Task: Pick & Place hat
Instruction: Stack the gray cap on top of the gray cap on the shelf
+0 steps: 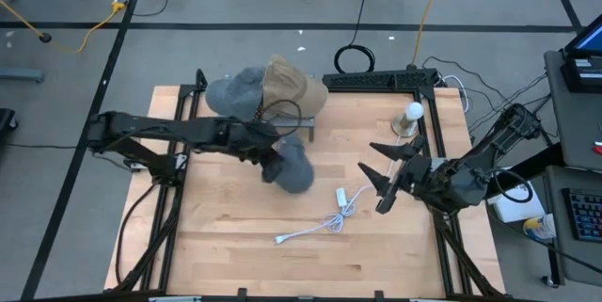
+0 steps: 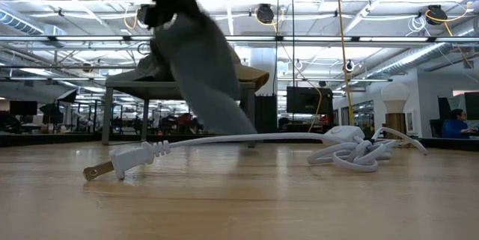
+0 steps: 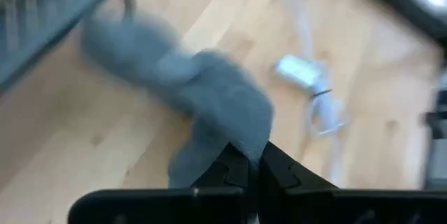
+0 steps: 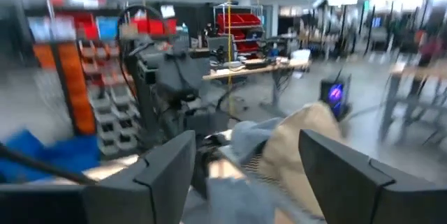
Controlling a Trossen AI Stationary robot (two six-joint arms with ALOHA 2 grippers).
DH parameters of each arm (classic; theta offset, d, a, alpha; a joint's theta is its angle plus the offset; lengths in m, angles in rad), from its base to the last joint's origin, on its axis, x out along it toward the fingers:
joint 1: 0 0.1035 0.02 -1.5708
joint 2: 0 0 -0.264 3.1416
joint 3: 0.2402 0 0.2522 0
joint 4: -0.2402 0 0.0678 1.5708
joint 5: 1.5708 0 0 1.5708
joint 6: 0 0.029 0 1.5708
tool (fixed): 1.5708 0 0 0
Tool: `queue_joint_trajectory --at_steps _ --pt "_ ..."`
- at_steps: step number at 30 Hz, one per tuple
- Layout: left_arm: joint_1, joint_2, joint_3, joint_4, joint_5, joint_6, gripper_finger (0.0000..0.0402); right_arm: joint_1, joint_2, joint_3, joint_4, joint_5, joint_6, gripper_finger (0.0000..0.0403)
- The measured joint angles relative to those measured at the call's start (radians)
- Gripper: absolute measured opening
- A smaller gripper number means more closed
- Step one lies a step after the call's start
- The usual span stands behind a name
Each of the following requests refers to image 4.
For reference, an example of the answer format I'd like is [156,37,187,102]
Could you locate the wooden table with metal legs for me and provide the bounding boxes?
[379,58,447,149]

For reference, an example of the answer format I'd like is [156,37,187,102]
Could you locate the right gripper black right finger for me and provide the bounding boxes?
[298,128,447,224]

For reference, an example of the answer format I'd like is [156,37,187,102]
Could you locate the blue cloth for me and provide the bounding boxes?
[0,128,103,184]

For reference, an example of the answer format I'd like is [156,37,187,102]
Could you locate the grey perforated metal shelf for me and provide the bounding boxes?
[205,154,325,224]

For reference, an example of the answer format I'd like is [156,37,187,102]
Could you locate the black computer tower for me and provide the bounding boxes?
[318,73,353,121]

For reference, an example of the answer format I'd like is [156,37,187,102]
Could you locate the wooden work desk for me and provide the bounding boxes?
[202,56,312,117]

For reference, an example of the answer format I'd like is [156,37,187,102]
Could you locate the black cable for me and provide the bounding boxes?
[0,142,96,186]

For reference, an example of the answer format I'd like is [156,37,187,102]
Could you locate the grey parts bin rack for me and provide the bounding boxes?
[78,38,141,156]

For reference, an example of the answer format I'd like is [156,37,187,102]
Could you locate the wire shelf with red bins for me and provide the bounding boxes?
[212,3,265,57]

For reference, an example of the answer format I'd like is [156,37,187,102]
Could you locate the orange shelf rack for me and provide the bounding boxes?
[33,40,98,136]

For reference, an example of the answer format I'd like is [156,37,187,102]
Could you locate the yellow hanging cable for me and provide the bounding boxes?
[226,0,234,114]

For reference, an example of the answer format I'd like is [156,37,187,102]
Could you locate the tan baseball cap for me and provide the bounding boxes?
[260,101,345,220]

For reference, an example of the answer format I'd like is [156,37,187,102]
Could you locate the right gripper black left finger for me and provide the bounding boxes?
[83,129,197,224]

